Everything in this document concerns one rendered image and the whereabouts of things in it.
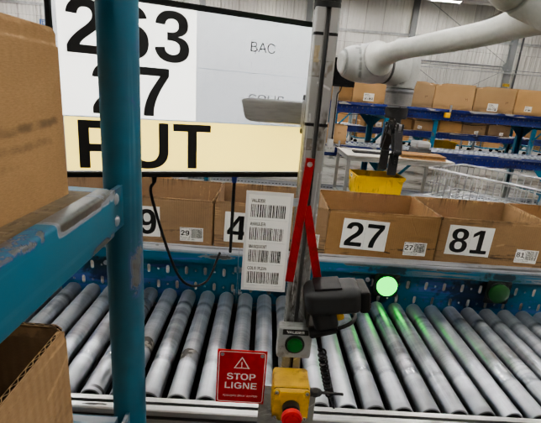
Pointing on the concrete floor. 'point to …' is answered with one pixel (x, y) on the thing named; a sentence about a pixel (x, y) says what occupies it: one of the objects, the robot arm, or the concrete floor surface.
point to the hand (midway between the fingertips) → (387, 166)
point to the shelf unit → (89, 225)
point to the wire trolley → (486, 185)
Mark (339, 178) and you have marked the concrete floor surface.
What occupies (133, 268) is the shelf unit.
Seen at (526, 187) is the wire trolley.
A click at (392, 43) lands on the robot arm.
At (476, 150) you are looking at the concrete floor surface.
